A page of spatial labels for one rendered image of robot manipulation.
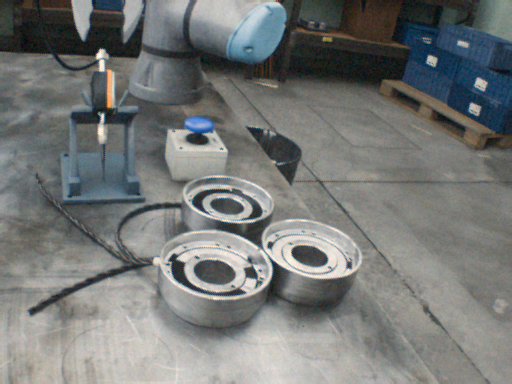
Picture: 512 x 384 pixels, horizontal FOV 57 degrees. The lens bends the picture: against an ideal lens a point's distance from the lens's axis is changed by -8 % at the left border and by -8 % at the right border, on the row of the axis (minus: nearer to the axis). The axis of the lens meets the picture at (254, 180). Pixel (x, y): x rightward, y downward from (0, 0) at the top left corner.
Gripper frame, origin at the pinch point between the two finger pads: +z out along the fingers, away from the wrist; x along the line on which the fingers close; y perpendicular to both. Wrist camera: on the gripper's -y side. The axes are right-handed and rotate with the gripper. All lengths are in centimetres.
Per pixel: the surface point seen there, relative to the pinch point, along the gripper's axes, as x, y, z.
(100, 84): 0.4, -1.8, 6.0
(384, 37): -283, 312, 46
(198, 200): -10.1, -13.6, 15.7
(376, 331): -22.1, -34.8, 18.7
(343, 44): -237, 307, 57
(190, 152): -11.6, -3.7, 14.3
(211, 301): -5.9, -31.4, 15.0
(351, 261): -22.7, -27.2, 15.8
